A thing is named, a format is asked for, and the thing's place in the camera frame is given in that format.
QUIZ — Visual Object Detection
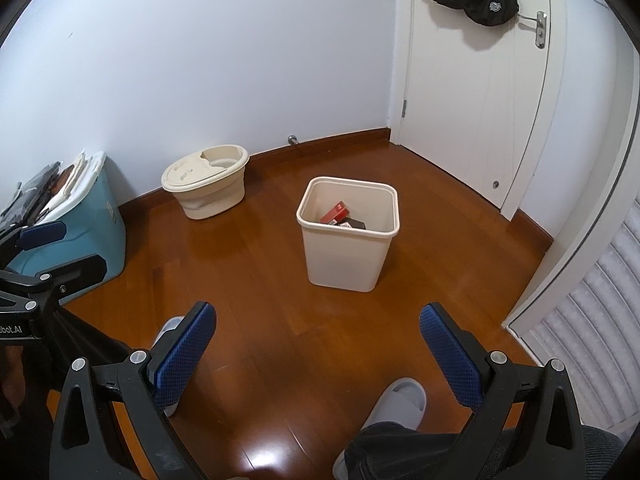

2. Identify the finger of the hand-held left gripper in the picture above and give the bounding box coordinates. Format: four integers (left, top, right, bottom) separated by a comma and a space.
30, 254, 108, 307
0, 221, 68, 261

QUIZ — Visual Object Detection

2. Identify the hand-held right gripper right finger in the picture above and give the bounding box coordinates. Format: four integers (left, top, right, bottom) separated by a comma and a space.
419, 302, 587, 480

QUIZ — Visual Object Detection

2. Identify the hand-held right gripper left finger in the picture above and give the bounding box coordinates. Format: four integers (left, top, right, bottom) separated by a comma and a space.
48, 301, 218, 480

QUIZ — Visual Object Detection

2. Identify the beige plastic waste bin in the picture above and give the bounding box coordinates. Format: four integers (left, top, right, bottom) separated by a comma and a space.
296, 176, 401, 294

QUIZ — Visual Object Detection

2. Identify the red box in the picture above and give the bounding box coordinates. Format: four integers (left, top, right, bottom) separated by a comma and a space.
320, 201, 350, 226

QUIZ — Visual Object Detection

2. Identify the person's left hand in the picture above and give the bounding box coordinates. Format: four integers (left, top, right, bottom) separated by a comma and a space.
0, 347, 27, 411

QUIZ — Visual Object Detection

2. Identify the grey slipper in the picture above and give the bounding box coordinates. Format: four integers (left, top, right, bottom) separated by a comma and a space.
332, 378, 428, 480
149, 316, 187, 417

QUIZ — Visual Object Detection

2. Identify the black cloth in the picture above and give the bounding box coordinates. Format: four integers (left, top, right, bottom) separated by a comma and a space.
0, 160, 64, 234

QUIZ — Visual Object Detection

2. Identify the blue storage box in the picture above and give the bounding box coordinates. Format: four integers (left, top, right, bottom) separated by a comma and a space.
7, 151, 127, 282

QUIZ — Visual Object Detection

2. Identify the white cloth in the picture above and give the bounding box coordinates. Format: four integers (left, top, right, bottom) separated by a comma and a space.
37, 150, 95, 222

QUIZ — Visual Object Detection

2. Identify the person's right leg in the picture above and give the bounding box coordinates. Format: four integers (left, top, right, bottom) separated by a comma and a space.
344, 421, 627, 480

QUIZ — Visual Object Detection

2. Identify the white louvered door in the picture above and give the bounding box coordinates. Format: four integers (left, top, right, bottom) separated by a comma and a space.
504, 194, 640, 437

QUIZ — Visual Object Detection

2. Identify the beige mop bucket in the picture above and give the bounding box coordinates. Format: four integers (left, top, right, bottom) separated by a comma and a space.
161, 144, 250, 221

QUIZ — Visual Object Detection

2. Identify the metal door handle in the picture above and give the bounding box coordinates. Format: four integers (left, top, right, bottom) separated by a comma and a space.
517, 10, 549, 51

